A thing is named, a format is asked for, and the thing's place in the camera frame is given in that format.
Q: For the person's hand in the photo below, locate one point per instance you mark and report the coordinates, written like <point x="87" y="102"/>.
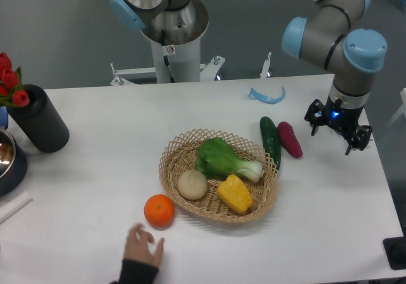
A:
<point x="141" y="247"/>

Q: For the purple sweet potato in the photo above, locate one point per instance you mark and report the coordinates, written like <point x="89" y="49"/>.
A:
<point x="289" y="140"/>

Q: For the second grey robot arm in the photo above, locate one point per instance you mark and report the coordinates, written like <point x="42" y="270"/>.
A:
<point x="166" y="22"/>

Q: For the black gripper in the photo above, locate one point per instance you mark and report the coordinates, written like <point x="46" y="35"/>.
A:
<point x="343" y="112"/>

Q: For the dark sleeved forearm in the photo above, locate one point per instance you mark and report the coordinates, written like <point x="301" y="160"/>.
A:
<point x="134" y="272"/>

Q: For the woven wicker basket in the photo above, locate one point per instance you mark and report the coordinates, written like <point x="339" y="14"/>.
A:
<point x="180" y="155"/>

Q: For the orange mandarin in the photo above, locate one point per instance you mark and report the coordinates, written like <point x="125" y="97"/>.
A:
<point x="159" y="211"/>

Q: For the dark metal bowl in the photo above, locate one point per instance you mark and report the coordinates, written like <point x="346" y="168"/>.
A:
<point x="13" y="163"/>

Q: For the yellow bell pepper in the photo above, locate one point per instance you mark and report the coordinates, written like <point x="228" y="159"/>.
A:
<point x="234" y="193"/>

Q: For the black cylindrical vase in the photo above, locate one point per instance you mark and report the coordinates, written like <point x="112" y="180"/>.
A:
<point x="40" y="121"/>

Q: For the red tulip bouquet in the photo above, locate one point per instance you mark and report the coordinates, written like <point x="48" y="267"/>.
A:
<point x="13" y="93"/>

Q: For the green bok choy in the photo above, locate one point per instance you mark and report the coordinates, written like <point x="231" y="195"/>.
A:
<point x="216" y="159"/>

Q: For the black device at edge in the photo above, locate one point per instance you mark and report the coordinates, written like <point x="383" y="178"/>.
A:
<point x="395" y="252"/>

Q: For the blue plastic strip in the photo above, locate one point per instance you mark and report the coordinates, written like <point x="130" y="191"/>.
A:
<point x="254" y="95"/>

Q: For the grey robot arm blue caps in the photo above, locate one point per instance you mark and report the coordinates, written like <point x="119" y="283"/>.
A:
<point x="353" y="56"/>

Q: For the white flat stick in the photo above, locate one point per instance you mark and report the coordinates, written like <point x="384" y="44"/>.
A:
<point x="13" y="206"/>

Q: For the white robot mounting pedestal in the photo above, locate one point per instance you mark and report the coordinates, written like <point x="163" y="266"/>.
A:
<point x="172" y="63"/>

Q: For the beige round potato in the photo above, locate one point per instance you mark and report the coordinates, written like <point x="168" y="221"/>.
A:
<point x="192" y="184"/>

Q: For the green cucumber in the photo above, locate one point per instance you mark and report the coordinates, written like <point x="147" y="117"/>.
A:
<point x="270" y="139"/>

